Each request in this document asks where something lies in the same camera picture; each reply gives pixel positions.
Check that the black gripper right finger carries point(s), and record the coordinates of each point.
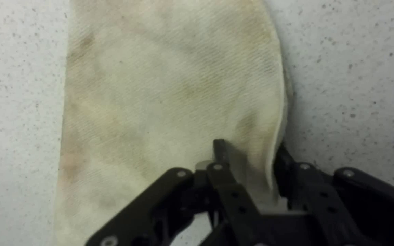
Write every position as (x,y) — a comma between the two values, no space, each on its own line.
(334,209)

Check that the beige cloth towel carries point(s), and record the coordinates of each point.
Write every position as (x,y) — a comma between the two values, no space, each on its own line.
(160,90)

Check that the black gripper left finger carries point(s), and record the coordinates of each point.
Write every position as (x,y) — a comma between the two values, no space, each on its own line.
(233,199)

